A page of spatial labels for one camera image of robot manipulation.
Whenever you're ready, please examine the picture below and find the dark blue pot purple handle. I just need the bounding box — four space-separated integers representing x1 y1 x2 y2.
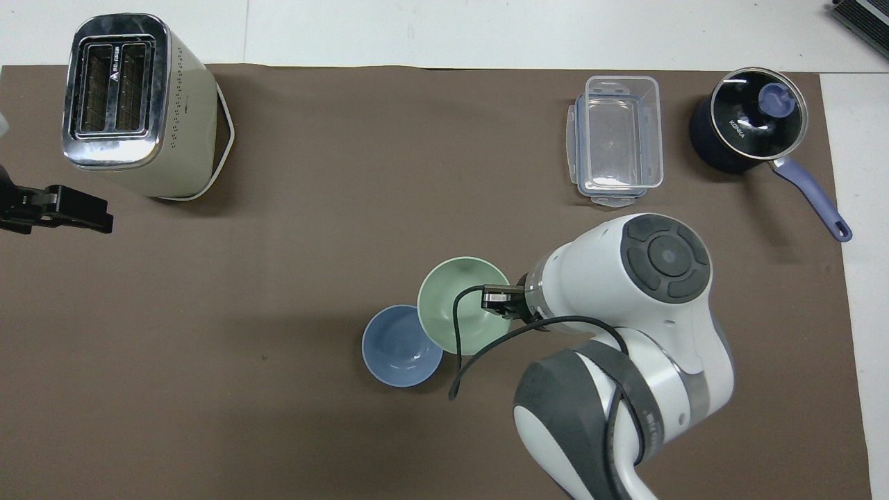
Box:
689 67 854 244

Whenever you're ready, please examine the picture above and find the black cable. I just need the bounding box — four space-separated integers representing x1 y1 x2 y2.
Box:
448 283 650 500

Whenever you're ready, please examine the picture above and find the black stand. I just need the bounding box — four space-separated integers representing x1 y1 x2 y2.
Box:
829 0 889 40

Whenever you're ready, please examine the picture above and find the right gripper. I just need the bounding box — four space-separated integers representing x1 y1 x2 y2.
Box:
483 276 532 324

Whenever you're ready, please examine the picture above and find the clear plastic container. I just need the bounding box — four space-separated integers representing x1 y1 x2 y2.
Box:
581 75 665 192

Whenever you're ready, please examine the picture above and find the blue bowl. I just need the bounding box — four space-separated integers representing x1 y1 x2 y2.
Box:
361 304 445 389

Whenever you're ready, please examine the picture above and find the glass pot lid purple knob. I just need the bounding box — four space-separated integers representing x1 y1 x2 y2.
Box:
709 67 811 161

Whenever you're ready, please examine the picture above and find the cream and chrome toaster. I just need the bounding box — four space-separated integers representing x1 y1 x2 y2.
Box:
61 12 236 203

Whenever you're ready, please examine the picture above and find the green bowl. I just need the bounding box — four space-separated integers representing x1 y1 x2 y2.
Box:
417 256 523 356

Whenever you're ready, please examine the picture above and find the clear lid with blue seal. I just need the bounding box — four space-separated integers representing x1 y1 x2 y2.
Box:
566 93 658 208

